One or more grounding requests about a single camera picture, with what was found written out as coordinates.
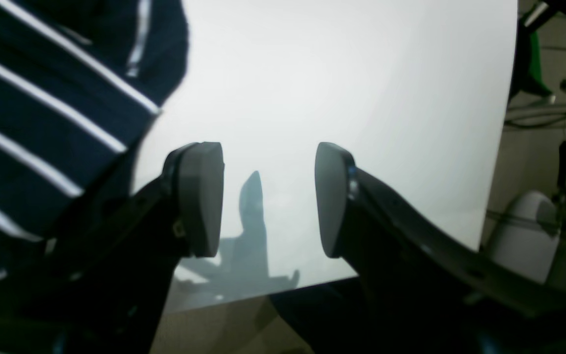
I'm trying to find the white canister on floor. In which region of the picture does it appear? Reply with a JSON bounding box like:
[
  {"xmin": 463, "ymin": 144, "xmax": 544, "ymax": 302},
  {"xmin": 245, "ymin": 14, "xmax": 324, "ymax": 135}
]
[{"xmin": 483, "ymin": 190, "xmax": 560, "ymax": 284}]

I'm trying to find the navy white striped T-shirt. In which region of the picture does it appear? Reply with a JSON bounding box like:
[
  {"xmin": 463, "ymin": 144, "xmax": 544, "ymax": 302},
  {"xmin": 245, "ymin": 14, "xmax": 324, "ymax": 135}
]
[{"xmin": 0, "ymin": 0, "xmax": 189, "ymax": 280}]

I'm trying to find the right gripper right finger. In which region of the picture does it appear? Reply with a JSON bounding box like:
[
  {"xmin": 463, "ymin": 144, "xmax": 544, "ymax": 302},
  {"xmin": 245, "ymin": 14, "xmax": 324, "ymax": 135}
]
[{"xmin": 270, "ymin": 143, "xmax": 566, "ymax": 354}]

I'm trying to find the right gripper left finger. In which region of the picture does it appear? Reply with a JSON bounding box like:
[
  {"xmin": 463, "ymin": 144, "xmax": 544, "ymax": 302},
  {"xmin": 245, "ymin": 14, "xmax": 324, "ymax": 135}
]
[{"xmin": 0, "ymin": 142, "xmax": 225, "ymax": 354}]

